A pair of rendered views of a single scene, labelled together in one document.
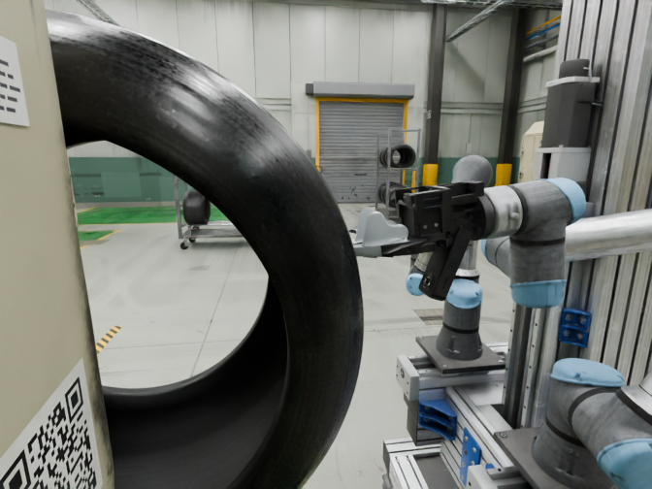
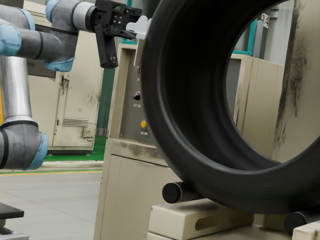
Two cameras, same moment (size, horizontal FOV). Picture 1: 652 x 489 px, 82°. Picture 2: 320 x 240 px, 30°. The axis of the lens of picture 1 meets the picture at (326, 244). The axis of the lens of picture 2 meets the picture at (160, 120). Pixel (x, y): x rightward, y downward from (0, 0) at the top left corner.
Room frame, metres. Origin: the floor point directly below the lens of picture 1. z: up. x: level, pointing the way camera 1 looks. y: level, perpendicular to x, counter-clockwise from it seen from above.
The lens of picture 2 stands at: (1.47, 1.03, 1.12)
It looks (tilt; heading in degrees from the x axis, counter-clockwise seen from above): 3 degrees down; 226
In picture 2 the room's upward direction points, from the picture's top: 8 degrees clockwise
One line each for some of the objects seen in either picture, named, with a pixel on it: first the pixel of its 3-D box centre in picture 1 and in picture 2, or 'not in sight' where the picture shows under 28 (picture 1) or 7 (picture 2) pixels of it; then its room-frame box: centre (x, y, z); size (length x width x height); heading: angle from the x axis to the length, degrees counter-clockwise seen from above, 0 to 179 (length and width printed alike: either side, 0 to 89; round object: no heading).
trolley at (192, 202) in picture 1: (221, 184); not in sight; (5.86, 1.62, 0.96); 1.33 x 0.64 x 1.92; 96
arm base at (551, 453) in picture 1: (574, 442); not in sight; (0.67, -0.53, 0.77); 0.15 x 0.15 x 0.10
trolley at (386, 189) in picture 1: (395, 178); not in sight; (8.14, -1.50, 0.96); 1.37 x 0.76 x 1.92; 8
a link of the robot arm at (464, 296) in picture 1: (462, 302); not in sight; (1.17, -0.46, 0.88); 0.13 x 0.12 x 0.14; 163
